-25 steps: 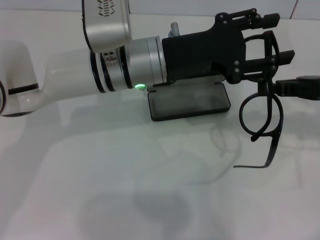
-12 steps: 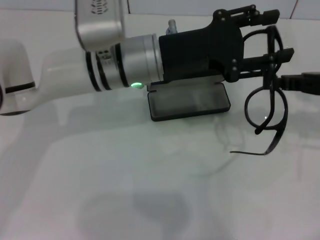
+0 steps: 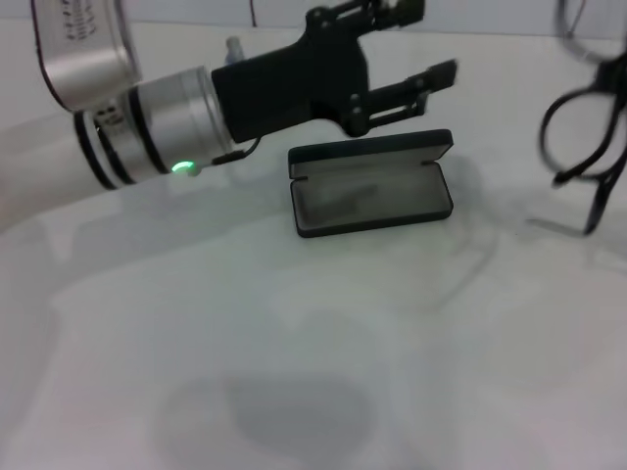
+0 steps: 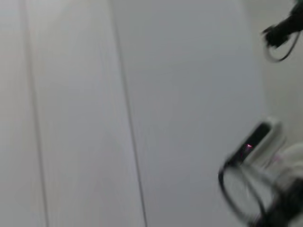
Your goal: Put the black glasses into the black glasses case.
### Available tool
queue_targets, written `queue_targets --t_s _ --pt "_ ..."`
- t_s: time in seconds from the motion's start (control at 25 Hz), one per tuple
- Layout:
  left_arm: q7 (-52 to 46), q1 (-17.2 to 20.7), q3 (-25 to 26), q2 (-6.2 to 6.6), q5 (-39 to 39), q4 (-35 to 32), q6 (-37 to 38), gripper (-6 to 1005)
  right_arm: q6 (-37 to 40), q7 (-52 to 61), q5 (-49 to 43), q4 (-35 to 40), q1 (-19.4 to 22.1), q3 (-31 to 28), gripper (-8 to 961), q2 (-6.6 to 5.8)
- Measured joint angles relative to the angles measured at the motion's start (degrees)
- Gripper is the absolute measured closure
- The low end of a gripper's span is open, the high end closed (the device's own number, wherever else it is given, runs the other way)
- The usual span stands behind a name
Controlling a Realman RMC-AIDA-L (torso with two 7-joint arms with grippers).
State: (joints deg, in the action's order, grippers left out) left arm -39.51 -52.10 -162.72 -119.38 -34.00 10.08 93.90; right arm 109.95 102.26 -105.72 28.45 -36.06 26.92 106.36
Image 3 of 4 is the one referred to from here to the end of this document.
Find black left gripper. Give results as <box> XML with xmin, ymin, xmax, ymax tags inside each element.
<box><xmin>211</xmin><ymin>0</ymin><xmax>460</xmax><ymax>144</ymax></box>

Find black glasses case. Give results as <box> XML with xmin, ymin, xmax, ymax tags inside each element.
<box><xmin>287</xmin><ymin>128</ymin><xmax>456</xmax><ymax>240</ymax></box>

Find black glasses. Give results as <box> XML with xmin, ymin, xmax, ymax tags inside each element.
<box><xmin>540</xmin><ymin>0</ymin><xmax>627</xmax><ymax>237</ymax></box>

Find silver left flange connector stub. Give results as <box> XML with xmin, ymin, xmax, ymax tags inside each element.
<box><xmin>223</xmin><ymin>37</ymin><xmax>246</xmax><ymax>66</ymax></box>

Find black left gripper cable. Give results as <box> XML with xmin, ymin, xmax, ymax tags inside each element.
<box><xmin>211</xmin><ymin>136</ymin><xmax>262</xmax><ymax>166</ymax></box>

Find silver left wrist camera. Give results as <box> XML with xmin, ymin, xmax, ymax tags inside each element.
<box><xmin>29</xmin><ymin>0</ymin><xmax>144</xmax><ymax>115</ymax></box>

